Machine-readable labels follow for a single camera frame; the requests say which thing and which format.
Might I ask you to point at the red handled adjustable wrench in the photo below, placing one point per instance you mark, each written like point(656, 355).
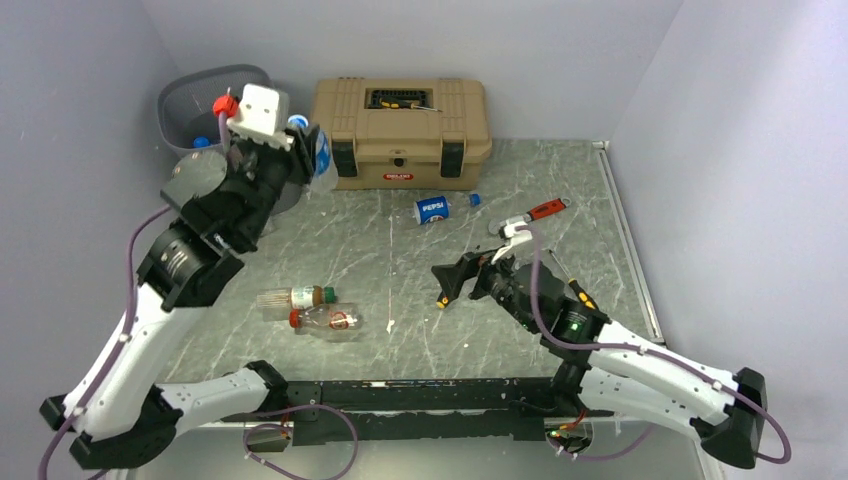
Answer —
point(540, 211)

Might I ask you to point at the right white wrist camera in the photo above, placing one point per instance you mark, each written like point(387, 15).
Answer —
point(514, 232)

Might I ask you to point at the tan plastic toolbox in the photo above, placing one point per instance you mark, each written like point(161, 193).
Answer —
point(376, 148)

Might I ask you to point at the clear bottle blue label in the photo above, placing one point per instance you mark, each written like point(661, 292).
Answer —
point(201, 142)

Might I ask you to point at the brown tea bottle green cap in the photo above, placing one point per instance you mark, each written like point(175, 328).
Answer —
point(296, 298)

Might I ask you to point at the blue label bottle white cap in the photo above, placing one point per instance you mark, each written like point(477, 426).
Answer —
point(326, 174)

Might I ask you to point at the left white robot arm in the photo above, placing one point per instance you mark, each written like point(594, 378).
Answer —
point(120, 416)

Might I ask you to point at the grey mesh waste bin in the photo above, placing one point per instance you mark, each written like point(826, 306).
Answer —
point(184, 111)

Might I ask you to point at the Pepsi bottle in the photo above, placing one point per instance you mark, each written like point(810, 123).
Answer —
point(439, 208)

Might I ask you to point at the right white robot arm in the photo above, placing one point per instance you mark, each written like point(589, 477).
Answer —
point(606, 366)

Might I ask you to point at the yellow black screwdriver right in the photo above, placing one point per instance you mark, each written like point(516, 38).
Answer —
point(581, 294)

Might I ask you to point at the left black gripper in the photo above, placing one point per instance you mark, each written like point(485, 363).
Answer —
point(299, 158)

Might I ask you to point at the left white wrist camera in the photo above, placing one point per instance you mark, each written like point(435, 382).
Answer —
point(261, 117)

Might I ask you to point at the screwdriver on toolbox lid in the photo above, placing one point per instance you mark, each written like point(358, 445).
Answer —
point(387, 102)

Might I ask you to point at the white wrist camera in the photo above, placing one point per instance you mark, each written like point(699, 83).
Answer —
point(261, 117)
point(514, 232)

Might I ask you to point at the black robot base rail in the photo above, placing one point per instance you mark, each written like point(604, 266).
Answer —
point(323, 411)

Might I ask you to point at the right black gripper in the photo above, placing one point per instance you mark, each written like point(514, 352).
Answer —
point(453, 276)

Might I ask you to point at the clear bottle red cap front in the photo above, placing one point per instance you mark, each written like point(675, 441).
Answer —
point(340, 322)

